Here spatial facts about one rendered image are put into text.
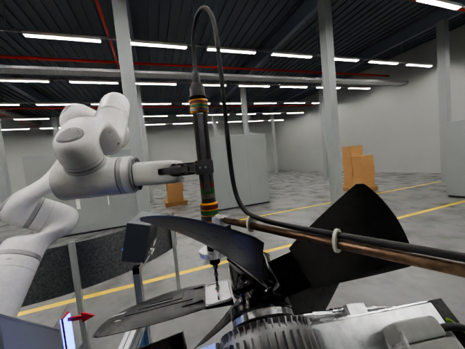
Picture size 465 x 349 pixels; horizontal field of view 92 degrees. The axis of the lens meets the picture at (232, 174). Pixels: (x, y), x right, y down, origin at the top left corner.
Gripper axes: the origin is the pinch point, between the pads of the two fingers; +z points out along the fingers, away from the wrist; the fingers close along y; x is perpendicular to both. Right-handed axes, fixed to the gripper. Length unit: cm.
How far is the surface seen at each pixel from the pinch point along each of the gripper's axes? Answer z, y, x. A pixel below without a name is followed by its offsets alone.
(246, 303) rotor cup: 5.7, 7.6, -29.9
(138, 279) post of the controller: -36, -52, -49
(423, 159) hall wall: 1051, -899, -92
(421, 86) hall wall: 1055, -893, 251
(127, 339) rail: -36, -35, -64
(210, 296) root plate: -2.1, 1.1, -31.0
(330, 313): 27.1, 2.9, -39.6
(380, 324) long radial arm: 33, 12, -37
